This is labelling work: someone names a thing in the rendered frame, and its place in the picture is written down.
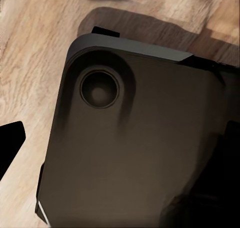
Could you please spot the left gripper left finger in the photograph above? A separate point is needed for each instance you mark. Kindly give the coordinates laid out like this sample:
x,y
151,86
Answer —
x,y
12,136

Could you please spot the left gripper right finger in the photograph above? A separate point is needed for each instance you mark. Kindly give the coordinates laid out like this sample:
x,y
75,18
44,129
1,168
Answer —
x,y
232,137

